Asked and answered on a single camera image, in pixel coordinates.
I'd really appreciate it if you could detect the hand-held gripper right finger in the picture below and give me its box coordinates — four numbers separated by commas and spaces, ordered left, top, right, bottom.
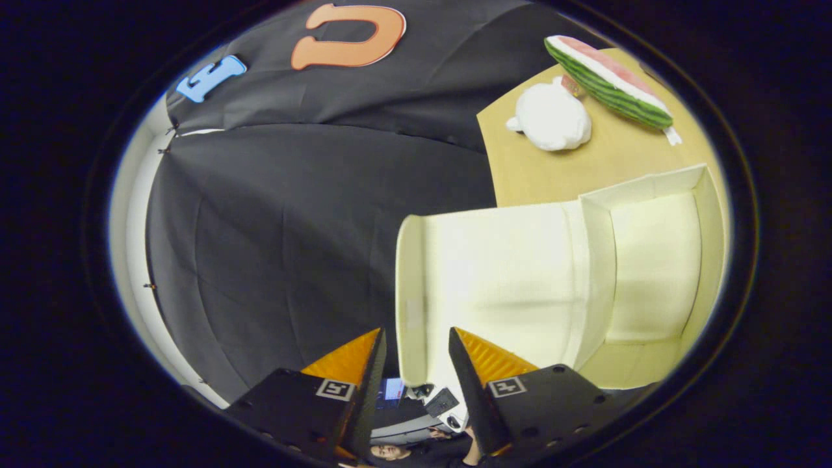
448, 327, 651, 459

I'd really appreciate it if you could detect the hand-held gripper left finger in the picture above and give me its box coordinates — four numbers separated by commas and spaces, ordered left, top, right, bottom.
224, 328, 387, 463

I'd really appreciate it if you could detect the grey fabric storage box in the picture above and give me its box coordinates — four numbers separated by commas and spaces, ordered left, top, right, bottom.
395, 164, 726, 418

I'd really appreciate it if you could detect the white plush toy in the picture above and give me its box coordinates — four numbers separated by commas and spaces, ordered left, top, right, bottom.
506, 77, 593, 152

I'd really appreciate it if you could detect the watermelon slice plush toy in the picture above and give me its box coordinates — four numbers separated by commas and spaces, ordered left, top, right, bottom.
545, 35, 683, 146

